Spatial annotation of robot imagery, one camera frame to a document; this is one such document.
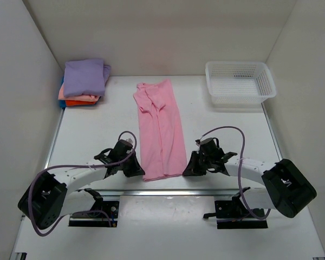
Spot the folded purple t-shirt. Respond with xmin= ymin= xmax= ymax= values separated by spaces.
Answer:
xmin=63 ymin=58 xmax=112 ymax=98

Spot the white plastic basket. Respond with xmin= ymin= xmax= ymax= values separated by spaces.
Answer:
xmin=205 ymin=61 xmax=276 ymax=106

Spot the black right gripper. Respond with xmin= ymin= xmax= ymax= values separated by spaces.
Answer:
xmin=183 ymin=151 xmax=213 ymax=177

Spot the folded blue t-shirt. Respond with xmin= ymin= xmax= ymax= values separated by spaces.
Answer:
xmin=58 ymin=78 xmax=67 ymax=109

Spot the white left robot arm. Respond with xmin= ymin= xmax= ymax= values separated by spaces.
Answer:
xmin=18 ymin=139 xmax=145 ymax=237

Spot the folded salmon t-shirt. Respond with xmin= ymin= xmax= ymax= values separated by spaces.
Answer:
xmin=58 ymin=83 xmax=101 ymax=102

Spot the folded orange t-shirt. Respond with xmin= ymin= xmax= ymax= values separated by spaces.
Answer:
xmin=65 ymin=100 xmax=98 ymax=107

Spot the pink t-shirt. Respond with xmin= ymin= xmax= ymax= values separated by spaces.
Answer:
xmin=133 ymin=79 xmax=187 ymax=182

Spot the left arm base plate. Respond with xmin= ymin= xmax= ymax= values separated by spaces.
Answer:
xmin=68 ymin=200 xmax=120 ymax=228

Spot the aluminium table edge rail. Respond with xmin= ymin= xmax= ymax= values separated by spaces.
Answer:
xmin=50 ymin=107 xmax=280 ymax=196

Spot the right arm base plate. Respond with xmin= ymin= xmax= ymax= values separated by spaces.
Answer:
xmin=203 ymin=200 xmax=268 ymax=230

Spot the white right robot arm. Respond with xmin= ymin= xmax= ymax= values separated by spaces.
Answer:
xmin=183 ymin=138 xmax=317 ymax=218

